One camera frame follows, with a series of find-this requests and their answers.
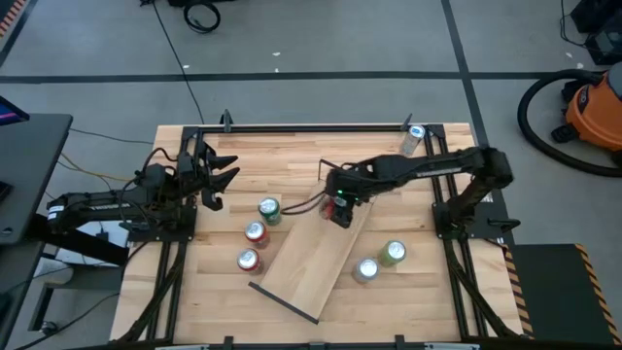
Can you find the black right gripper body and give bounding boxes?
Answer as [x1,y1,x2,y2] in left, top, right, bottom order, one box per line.
[331,195,356,229]

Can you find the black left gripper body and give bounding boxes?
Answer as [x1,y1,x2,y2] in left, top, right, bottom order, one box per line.
[177,144,225,212]

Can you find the green Sprite can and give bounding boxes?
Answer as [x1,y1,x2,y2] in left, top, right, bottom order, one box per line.
[257,195,283,227]

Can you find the silver soda can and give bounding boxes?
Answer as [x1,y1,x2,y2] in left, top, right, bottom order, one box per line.
[351,257,381,285]

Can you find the red Fanta strawberry can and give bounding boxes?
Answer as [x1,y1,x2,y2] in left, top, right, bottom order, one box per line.
[244,219,271,250]
[236,247,265,276]

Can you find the light green soda can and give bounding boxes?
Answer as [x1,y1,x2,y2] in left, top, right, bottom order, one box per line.
[377,239,408,268]

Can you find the slim silver blue can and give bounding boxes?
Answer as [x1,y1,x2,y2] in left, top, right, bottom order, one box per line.
[398,123,427,158]

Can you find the wooden shelf with black legs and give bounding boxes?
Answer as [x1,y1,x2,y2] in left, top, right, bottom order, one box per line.
[248,158,378,326]

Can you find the white flat box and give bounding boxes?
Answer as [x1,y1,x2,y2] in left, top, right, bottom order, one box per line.
[52,221,133,267]

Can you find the black desk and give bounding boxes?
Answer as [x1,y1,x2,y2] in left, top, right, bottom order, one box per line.
[0,112,74,350]

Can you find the lit computer monitor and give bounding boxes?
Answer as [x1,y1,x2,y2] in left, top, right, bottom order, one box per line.
[0,95,30,127]

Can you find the orange shop vacuum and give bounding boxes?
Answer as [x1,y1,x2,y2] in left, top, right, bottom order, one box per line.
[516,67,622,179]
[551,61,622,169]

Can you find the black platform with hazard stripes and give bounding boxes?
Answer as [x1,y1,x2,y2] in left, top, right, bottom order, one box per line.
[502,242,622,347]

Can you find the black equipment cases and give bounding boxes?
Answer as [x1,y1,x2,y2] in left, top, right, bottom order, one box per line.
[558,0,622,67]

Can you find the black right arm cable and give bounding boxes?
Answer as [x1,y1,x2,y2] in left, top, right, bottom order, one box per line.
[280,192,328,216]

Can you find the black aluminium table frame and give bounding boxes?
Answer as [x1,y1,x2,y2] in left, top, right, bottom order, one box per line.
[114,109,526,350]

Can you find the long black floor cable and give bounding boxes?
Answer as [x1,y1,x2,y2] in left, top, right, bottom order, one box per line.
[139,0,206,125]

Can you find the yellow floor cable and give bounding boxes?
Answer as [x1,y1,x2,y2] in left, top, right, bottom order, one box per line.
[57,150,135,184]

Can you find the coiled black cable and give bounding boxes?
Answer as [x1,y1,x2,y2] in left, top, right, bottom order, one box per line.
[182,1,223,35]

